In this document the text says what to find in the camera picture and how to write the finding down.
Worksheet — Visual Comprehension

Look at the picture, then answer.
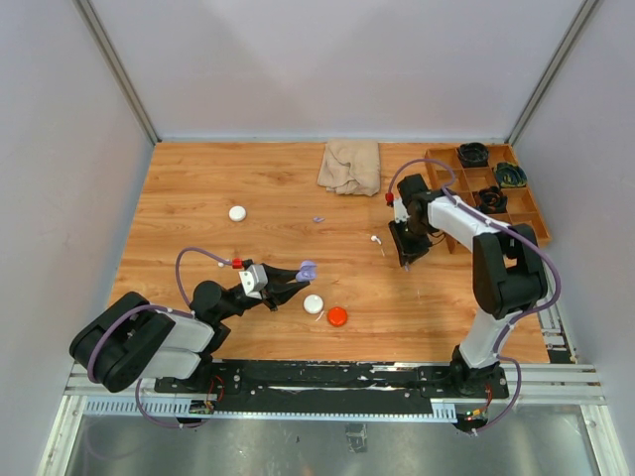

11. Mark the orange earbud charging case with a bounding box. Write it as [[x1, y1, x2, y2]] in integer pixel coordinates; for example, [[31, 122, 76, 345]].
[[327, 306, 348, 327]]

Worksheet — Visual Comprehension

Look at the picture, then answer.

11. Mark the purple cable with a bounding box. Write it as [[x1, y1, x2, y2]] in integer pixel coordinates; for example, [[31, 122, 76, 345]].
[[384, 159, 564, 437], [86, 247, 242, 430]]

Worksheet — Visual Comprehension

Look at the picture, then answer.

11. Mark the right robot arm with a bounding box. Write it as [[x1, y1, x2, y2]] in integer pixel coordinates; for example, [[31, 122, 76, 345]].
[[385, 175, 548, 397]]

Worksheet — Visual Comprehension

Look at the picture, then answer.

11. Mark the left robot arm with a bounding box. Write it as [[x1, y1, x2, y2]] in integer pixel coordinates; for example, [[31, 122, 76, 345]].
[[69, 261, 317, 393]]

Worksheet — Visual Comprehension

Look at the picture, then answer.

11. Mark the black orange rolled sock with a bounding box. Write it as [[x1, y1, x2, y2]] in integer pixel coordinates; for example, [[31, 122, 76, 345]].
[[473, 186, 508, 215]]

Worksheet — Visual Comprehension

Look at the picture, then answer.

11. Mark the blue yellow rolled sock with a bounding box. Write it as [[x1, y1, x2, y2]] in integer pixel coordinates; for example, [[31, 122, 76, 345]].
[[493, 162, 527, 188]]

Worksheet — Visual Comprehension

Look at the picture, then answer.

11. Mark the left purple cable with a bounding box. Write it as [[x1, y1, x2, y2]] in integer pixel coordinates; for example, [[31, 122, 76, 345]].
[[86, 247, 242, 430]]

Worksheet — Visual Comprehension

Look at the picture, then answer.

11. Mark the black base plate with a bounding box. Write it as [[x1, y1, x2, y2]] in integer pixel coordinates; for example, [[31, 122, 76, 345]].
[[154, 360, 509, 417]]

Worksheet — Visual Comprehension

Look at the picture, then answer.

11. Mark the white charging case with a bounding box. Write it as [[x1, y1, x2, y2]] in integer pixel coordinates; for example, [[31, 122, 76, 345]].
[[228, 205, 247, 222], [303, 294, 324, 315]]

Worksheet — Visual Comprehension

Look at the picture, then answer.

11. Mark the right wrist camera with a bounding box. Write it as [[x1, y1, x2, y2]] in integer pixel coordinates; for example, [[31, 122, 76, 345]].
[[392, 197, 409, 224]]

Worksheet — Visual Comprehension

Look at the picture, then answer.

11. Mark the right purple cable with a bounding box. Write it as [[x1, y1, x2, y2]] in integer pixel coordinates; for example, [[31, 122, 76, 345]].
[[384, 159, 564, 437]]

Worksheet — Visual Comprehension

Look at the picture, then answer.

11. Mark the beige cloth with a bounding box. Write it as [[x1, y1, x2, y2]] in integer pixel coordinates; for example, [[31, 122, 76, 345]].
[[317, 139, 381, 196]]

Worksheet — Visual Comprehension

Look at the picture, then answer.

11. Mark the wooden compartment tray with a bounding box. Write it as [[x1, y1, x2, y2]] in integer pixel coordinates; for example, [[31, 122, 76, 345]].
[[425, 142, 551, 247]]

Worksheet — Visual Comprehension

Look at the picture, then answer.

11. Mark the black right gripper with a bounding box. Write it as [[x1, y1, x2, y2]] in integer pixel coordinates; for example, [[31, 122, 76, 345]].
[[388, 215, 433, 266]]

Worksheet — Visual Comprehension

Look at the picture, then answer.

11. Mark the purple charging case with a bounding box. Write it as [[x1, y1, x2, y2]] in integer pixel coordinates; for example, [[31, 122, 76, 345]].
[[296, 260, 318, 283]]

